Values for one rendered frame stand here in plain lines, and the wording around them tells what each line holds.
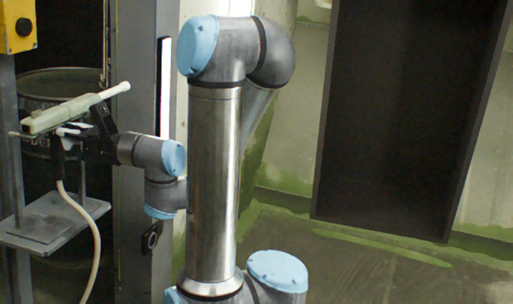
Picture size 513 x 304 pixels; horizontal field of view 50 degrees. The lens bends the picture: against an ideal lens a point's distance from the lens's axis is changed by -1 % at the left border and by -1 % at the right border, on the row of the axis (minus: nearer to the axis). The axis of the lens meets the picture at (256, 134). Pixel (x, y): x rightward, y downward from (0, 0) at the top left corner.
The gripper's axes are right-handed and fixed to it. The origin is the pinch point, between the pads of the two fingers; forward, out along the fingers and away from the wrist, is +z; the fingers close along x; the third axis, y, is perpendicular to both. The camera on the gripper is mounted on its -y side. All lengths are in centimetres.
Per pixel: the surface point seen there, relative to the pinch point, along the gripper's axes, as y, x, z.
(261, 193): 97, 175, -8
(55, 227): 29.6, -5.1, 0.1
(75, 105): -4.7, 6.0, -0.4
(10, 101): -4.4, -0.7, 17.0
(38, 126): -3.5, -10.6, -0.9
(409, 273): 105, 140, -103
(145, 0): -30, 47, 1
